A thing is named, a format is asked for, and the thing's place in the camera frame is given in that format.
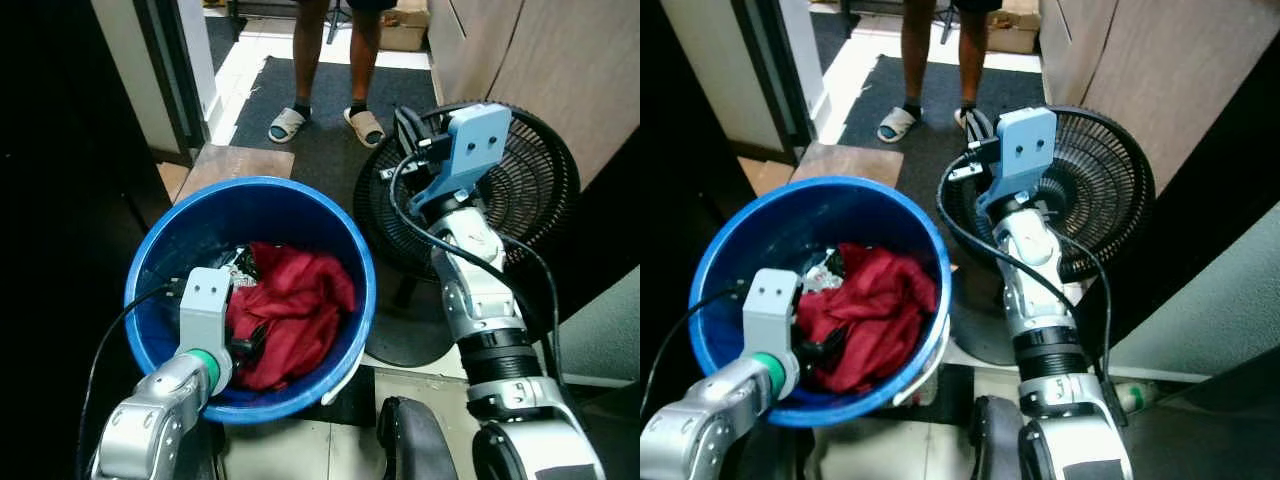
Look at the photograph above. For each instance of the red garment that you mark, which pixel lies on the red garment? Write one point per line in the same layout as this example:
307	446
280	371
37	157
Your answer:
300	310
880	310

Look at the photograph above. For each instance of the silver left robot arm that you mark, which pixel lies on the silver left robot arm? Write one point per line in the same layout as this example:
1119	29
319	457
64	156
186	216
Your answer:
710	420
150	420

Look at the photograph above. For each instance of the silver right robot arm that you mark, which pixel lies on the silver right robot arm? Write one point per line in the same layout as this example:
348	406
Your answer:
490	300
1040	300

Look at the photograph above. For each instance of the white slide sandal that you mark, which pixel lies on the white slide sandal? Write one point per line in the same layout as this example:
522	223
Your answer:
287	125
898	125
365	127
962	120

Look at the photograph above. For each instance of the dark grey floor mat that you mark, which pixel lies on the dark grey floor mat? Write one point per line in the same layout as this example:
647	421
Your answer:
945	85
337	85

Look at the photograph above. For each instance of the white crumpled item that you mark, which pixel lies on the white crumpled item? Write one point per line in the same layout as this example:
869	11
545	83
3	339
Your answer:
243	270
825	272

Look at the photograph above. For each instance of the person in red shirt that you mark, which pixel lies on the person in red shirt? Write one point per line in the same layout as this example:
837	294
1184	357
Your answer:
308	50
915	50

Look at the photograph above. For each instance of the cardboard box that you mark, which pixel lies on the cardboard box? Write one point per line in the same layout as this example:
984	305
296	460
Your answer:
405	30
1012	32

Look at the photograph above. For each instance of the black floor fan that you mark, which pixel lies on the black floor fan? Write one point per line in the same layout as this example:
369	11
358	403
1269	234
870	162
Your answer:
530	190
1100	190

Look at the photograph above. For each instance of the wooden board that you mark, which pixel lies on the wooden board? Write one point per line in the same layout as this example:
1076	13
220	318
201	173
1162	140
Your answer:
850	162
235	162

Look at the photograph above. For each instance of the blue plastic bucket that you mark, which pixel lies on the blue plastic bucket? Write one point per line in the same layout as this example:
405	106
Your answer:
250	215
820	215

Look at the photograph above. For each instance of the wooden cabinet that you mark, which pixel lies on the wooden cabinet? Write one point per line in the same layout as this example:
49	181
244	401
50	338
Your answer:
560	60
1170	60

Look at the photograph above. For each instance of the black robot leg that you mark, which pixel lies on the black robot leg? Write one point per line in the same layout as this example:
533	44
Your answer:
415	445
995	445

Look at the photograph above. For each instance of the small plastic bottle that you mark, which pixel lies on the small plastic bottle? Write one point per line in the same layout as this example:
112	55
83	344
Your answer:
1135	396

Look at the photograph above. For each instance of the white and black door jamb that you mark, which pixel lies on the white and black door jamb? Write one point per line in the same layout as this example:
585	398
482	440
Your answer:
700	70
125	70

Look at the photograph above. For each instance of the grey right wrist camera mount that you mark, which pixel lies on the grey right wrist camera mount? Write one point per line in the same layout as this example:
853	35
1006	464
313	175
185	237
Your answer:
1025	150
470	145

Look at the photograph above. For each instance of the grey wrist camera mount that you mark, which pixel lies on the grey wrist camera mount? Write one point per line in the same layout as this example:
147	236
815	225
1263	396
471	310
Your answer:
1025	150
205	300
770	305
470	145

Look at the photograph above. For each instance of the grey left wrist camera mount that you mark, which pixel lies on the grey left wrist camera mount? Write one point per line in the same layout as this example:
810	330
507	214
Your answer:
770	305
205	300

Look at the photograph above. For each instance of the black door frame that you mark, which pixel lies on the black door frame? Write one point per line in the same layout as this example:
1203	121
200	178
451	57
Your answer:
610	230
1210	200

